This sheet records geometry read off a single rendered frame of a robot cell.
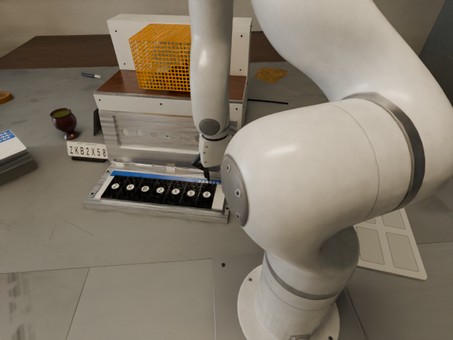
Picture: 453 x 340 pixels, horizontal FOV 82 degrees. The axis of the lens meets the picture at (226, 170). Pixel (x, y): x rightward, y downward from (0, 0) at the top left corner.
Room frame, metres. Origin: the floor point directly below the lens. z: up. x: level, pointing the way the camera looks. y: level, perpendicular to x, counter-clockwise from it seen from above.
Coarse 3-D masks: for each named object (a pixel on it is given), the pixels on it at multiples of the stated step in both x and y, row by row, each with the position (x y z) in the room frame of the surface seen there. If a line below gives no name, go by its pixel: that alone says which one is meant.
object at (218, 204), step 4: (216, 188) 0.56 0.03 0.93; (220, 188) 0.56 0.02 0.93; (216, 192) 0.54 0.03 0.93; (220, 192) 0.55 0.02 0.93; (216, 196) 0.53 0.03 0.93; (220, 196) 0.53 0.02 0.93; (224, 196) 0.53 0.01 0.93; (216, 200) 0.51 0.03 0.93; (220, 200) 0.51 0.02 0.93; (212, 204) 0.50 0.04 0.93; (216, 204) 0.50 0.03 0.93; (220, 204) 0.50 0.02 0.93; (212, 208) 0.48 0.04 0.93; (216, 208) 0.48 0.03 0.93; (220, 208) 0.48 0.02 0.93
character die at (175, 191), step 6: (174, 180) 0.60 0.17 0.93; (174, 186) 0.58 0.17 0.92; (180, 186) 0.58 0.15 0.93; (168, 192) 0.54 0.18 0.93; (174, 192) 0.54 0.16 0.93; (180, 192) 0.54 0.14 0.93; (168, 198) 0.52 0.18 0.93; (174, 198) 0.52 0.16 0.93; (180, 198) 0.52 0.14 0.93; (174, 204) 0.50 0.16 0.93
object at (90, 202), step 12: (108, 168) 0.67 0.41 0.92; (120, 168) 0.67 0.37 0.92; (132, 168) 0.67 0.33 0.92; (144, 168) 0.67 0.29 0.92; (156, 168) 0.67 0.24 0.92; (168, 168) 0.66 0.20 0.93; (180, 168) 0.66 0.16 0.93; (96, 192) 0.56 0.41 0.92; (84, 204) 0.51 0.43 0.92; (96, 204) 0.50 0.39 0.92; (108, 204) 0.50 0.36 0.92; (120, 204) 0.50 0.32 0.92; (132, 204) 0.50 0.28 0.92; (228, 204) 0.51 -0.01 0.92; (156, 216) 0.48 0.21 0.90; (168, 216) 0.47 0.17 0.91; (180, 216) 0.47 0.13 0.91; (192, 216) 0.46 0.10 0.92; (204, 216) 0.46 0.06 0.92; (216, 216) 0.46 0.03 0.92; (228, 216) 0.47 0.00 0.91
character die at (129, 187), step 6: (132, 180) 0.60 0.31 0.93; (138, 180) 0.60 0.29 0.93; (126, 186) 0.57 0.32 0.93; (132, 186) 0.57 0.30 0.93; (138, 186) 0.57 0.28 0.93; (120, 192) 0.55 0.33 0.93; (126, 192) 0.54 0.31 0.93; (132, 192) 0.55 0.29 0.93; (120, 198) 0.52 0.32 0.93; (126, 198) 0.52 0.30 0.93
